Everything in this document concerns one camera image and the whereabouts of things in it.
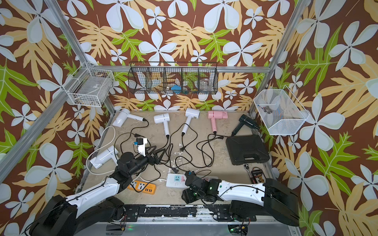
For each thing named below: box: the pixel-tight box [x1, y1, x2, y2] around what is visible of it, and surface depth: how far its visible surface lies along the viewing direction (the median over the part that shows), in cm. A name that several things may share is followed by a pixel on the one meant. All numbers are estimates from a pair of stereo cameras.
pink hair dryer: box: [207, 110, 228, 133], surface depth 113 cm
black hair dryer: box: [231, 114, 260, 137], surface depth 110 cm
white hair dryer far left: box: [112, 108, 144, 128], surface depth 115 cm
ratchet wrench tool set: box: [243, 163, 267, 184], surface depth 88 cm
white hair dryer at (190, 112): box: [181, 108, 201, 135], surface depth 113 cm
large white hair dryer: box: [89, 145, 120, 170], surface depth 92 cm
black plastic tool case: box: [225, 134, 270, 166], surface depth 95 cm
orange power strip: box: [127, 180, 157, 196], surface depth 82 cm
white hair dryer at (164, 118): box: [153, 113, 171, 137], surface depth 113 cm
